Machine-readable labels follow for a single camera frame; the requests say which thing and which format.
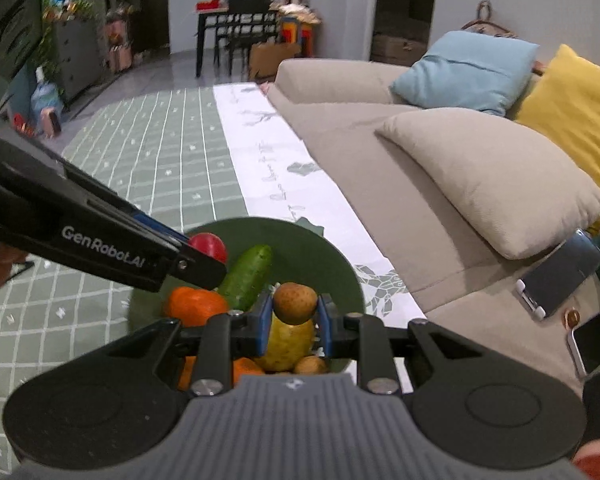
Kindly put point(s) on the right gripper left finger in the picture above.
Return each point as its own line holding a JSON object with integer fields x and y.
{"x": 237, "y": 334}

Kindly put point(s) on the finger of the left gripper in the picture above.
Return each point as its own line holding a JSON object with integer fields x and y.
{"x": 153, "y": 229}
{"x": 198, "y": 269}

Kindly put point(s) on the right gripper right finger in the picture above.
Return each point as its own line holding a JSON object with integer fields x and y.
{"x": 340, "y": 332}

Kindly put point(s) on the red tomato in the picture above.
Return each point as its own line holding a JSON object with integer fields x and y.
{"x": 210, "y": 245}

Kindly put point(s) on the orange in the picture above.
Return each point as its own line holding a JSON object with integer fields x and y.
{"x": 186, "y": 373}
{"x": 194, "y": 307}
{"x": 244, "y": 367}

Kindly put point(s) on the yellow lemon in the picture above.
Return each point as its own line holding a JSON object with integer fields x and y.
{"x": 287, "y": 344}

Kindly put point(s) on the green cucumber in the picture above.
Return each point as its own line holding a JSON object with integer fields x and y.
{"x": 247, "y": 278}

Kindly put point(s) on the green grid floor mat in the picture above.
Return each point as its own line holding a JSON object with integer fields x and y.
{"x": 186, "y": 158}

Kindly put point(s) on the green bowl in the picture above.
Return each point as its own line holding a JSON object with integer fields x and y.
{"x": 299, "y": 256}

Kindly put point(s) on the beige sofa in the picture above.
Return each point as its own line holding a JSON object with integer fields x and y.
{"x": 458, "y": 280}

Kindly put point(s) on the dark grey cabinet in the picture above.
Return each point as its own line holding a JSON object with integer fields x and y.
{"x": 79, "y": 64}

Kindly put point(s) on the green potted plant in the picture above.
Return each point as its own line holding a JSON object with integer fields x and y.
{"x": 55, "y": 14}

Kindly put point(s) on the cardboard box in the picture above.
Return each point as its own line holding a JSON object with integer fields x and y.
{"x": 265, "y": 58}

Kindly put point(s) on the dark dining table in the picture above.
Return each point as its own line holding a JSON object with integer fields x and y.
{"x": 239, "y": 24}

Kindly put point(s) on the beige cushion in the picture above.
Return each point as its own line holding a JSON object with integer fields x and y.
{"x": 518, "y": 190}

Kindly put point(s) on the white smartphone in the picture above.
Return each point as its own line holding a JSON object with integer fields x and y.
{"x": 583, "y": 342}

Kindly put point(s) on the light blue cushion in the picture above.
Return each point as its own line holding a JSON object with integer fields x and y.
{"x": 469, "y": 70}

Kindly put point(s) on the yellow cushion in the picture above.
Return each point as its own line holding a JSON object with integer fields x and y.
{"x": 564, "y": 106}

